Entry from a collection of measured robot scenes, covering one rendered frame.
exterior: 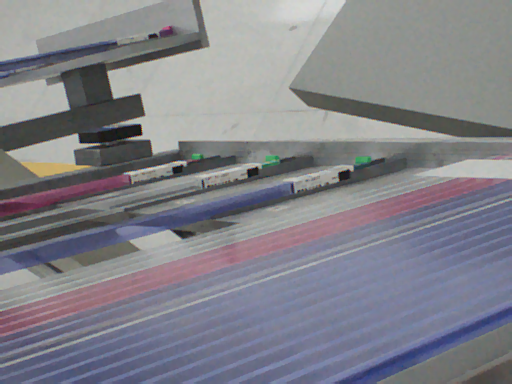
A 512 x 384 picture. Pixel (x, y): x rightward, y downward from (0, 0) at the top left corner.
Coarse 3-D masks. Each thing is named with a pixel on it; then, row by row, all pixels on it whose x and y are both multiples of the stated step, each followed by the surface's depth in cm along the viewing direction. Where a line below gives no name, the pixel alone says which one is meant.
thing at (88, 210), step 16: (272, 160) 90; (128, 192) 82; (144, 192) 82; (160, 192) 83; (176, 192) 84; (64, 208) 78; (80, 208) 78; (96, 208) 79; (112, 208) 80; (0, 224) 74; (16, 224) 75; (32, 224) 75; (48, 224) 76; (64, 224) 77; (0, 240) 74
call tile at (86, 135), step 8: (120, 128) 103; (128, 128) 104; (136, 128) 104; (80, 136) 104; (88, 136) 103; (96, 136) 102; (104, 136) 102; (112, 136) 103; (120, 136) 103; (128, 136) 104; (136, 136) 105
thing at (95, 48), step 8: (160, 32) 124; (168, 32) 124; (112, 40) 119; (64, 48) 115; (72, 48) 115; (80, 48) 116; (88, 48) 117; (96, 48) 117; (104, 48) 118; (32, 56) 112; (40, 56) 112; (48, 56) 113; (56, 56) 114; (64, 56) 114; (72, 56) 115; (80, 56) 116; (0, 64) 109; (8, 64) 110; (16, 64) 110; (24, 64) 111; (32, 64) 112; (40, 64) 112; (0, 72) 109
